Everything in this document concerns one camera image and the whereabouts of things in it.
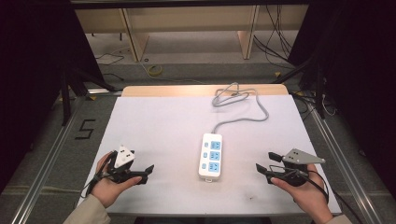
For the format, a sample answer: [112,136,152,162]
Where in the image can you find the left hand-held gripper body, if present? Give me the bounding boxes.
[106,144,149,185]

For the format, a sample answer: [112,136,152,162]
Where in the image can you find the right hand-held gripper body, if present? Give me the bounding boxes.
[268,147,327,188]

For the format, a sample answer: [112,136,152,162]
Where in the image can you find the person's left hand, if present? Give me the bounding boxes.
[90,151,143,209]

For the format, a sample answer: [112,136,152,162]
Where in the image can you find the person's right hand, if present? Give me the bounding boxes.
[270,163,332,217]

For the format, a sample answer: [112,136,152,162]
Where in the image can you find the white table mat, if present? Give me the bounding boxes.
[77,94,343,217]

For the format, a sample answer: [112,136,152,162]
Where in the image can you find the white power strip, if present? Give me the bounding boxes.
[198,133,223,183]

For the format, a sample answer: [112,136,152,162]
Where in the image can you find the black metal stand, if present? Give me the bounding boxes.
[59,66,118,127]
[272,54,330,120]

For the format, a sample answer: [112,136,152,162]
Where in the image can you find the wooden table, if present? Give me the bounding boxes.
[120,83,290,98]

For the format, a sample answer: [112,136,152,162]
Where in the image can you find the yellow tape roll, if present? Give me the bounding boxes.
[147,64,163,77]

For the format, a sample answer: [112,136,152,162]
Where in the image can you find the black curtain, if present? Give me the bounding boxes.
[288,0,396,190]
[0,0,106,194]

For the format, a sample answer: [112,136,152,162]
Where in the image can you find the light wooden desk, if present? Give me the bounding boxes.
[74,4,310,63]

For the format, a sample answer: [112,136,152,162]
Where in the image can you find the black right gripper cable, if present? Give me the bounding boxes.
[268,163,366,224]

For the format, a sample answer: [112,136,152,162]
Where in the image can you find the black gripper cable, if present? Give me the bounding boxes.
[79,151,114,199]
[268,163,366,224]

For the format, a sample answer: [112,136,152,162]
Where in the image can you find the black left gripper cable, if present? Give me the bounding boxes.
[79,151,114,199]

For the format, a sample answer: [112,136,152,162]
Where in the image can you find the aluminium floor rail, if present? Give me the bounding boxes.
[306,99,386,224]
[10,95,87,224]

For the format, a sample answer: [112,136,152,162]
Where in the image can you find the grey power strip cable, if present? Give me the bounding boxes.
[211,81,270,135]

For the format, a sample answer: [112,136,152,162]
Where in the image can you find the white floor cable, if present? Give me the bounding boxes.
[108,46,206,85]

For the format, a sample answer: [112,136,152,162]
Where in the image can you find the thin black floor cable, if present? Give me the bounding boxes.
[94,51,126,82]

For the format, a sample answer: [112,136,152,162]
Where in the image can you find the bundle of black hanging cables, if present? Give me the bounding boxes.
[252,4,298,70]

